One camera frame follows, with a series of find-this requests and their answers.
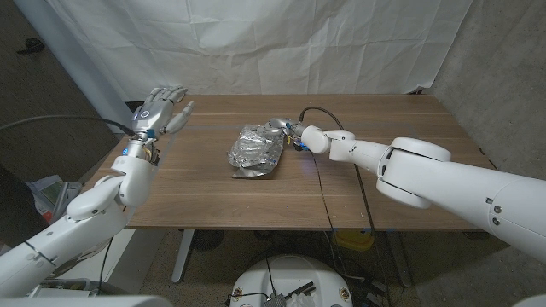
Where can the crinkled aluminum foil sheet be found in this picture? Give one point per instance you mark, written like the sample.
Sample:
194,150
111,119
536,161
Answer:
256,151

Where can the white creased backdrop sheet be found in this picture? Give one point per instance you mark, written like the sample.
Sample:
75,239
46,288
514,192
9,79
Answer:
264,47

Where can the grey table leg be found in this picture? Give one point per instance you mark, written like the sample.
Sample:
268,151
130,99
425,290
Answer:
399,260

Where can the yellow plastic container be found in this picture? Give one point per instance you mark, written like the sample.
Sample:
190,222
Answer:
353,241

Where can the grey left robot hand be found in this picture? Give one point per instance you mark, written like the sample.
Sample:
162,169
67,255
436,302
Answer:
153,115

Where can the pile of boxes and papers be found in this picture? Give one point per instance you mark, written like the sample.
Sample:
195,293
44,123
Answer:
51,194

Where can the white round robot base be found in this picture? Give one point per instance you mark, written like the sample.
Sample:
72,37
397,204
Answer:
294,277

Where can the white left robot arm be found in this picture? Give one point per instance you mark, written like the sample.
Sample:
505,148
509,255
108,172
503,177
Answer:
81,217

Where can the person in dark clothing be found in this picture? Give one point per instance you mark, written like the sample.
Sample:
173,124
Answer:
15,209

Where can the white table leg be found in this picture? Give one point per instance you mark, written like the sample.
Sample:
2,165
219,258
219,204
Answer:
183,256

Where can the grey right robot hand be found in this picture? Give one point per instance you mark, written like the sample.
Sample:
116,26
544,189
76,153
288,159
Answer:
281,123

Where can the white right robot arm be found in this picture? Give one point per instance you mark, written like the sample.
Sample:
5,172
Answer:
448,179

